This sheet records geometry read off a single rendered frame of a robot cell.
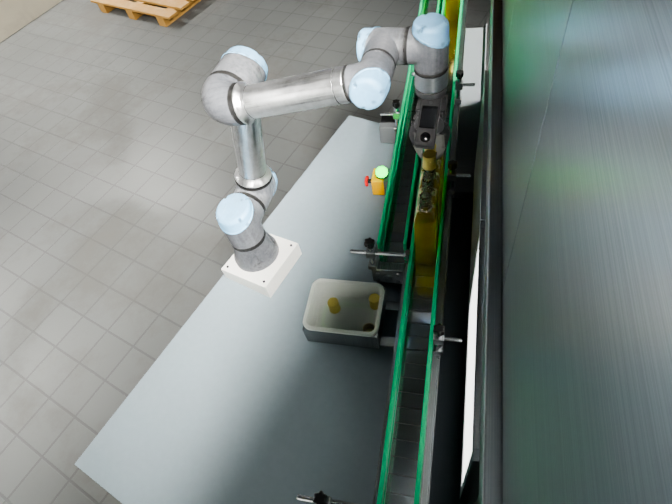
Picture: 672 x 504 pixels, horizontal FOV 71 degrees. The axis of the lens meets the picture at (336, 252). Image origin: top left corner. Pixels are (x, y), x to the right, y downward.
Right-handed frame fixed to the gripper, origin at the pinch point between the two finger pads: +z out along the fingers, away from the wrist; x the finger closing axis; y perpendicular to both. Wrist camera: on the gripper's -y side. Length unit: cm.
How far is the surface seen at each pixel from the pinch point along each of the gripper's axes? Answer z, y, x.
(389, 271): 28.4, -18.8, 8.8
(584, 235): -64, -72, -19
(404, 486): 28, -74, -5
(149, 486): 41, -88, 61
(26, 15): 111, 283, 449
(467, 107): 28, 56, -6
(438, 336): 16.7, -42.3, -8.2
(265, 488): 41, -81, 30
